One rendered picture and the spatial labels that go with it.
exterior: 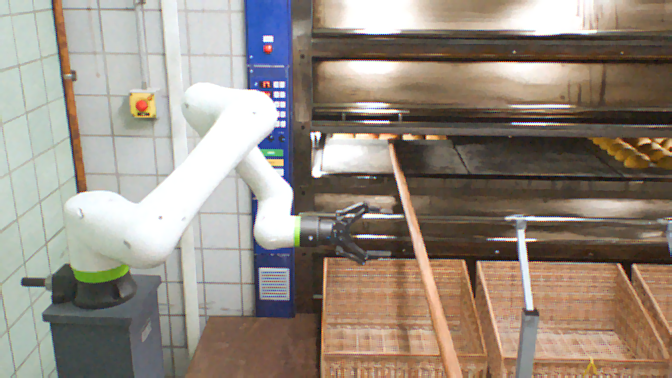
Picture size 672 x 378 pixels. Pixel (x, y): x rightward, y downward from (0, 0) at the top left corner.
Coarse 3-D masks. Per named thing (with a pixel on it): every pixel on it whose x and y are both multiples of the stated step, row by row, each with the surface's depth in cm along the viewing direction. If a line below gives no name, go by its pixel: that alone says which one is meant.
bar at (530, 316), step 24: (312, 216) 208; (336, 216) 208; (384, 216) 208; (432, 216) 207; (456, 216) 207; (480, 216) 207; (504, 216) 207; (528, 216) 207; (528, 288) 198; (528, 312) 193; (528, 336) 195; (528, 360) 198
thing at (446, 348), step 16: (400, 176) 234; (400, 192) 220; (416, 224) 192; (416, 240) 181; (416, 256) 173; (432, 288) 155; (432, 304) 148; (432, 320) 143; (448, 336) 135; (448, 352) 130; (448, 368) 125
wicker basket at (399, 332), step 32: (384, 288) 251; (416, 288) 251; (448, 288) 251; (384, 320) 252; (416, 320) 251; (448, 320) 252; (352, 352) 211; (384, 352) 236; (416, 352) 236; (480, 352) 217
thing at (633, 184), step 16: (320, 176) 243; (336, 176) 243; (352, 176) 243; (368, 176) 243; (384, 176) 243; (416, 176) 244; (432, 176) 244; (448, 176) 244; (464, 176) 244; (480, 176) 244; (496, 176) 244; (512, 176) 245; (528, 176) 245; (544, 176) 245; (560, 176) 245; (576, 176) 245; (592, 176) 245; (608, 176) 245; (624, 176) 245
